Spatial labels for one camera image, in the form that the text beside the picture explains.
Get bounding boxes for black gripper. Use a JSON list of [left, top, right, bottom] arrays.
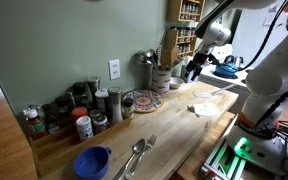
[[185, 51, 218, 82]]

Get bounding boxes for white ceramic bowl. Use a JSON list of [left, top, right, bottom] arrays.
[[169, 76, 185, 90]]

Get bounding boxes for colourful patterned ceramic plate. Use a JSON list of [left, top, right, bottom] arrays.
[[122, 89, 165, 114]]

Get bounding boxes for wooden spoon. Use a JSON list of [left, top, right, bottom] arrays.
[[169, 46, 181, 68]]

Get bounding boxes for wooden spatula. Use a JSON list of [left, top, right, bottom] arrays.
[[159, 49, 172, 71]]

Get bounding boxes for blue kettle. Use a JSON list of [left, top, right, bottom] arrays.
[[213, 54, 240, 80]]

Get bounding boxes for white crock with red fish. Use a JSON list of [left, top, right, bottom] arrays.
[[151, 66, 173, 95]]

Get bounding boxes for wooden spice rack two shelves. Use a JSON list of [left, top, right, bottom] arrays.
[[163, 27, 200, 58]]

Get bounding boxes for black plastic spoon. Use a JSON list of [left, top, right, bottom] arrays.
[[150, 49, 160, 69]]

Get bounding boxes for metal ladle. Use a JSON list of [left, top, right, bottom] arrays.
[[137, 49, 155, 69]]

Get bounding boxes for white stove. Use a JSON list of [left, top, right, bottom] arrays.
[[198, 43, 257, 114]]

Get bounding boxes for wooden spice rack three shelves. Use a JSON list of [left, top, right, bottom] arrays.
[[166, 0, 206, 23]]

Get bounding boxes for small black lid jar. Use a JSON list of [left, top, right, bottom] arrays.
[[122, 97, 136, 120]]

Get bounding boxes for metal fork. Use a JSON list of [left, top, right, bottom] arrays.
[[124, 134, 158, 180]]

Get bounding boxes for tall clear grinder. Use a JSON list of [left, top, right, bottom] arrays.
[[107, 86, 124, 126]]

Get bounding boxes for metal spoon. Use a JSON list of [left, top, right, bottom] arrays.
[[112, 138, 147, 180]]

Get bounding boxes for white plastic container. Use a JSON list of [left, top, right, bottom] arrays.
[[94, 88, 110, 114]]

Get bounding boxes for tall metal lid jar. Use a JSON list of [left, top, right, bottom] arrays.
[[86, 76, 101, 101]]

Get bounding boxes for small silver lid jar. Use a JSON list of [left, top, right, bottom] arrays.
[[93, 114, 109, 135]]

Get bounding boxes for black lid spice jar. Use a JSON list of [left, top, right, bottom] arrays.
[[54, 95, 70, 128], [72, 82, 87, 104]]

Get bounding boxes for red lid spice container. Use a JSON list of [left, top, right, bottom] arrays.
[[71, 106, 89, 123]]

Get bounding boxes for white labelled shaker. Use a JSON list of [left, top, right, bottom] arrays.
[[75, 115, 94, 143]]

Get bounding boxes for blue plastic measuring cup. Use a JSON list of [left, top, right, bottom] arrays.
[[73, 146, 112, 180]]

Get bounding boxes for dark glass bottle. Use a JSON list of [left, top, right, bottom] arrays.
[[42, 103, 61, 135]]

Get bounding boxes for wooden spice tray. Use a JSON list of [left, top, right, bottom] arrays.
[[29, 118, 133, 178]]

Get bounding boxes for red sauce bottle white cap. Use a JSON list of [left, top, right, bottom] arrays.
[[23, 108, 48, 141]]

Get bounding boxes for white wall outlet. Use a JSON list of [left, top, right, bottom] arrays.
[[108, 59, 121, 81]]

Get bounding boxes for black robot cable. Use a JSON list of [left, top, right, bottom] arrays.
[[235, 0, 288, 129]]

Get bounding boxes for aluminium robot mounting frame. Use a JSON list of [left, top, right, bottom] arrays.
[[198, 114, 288, 179]]

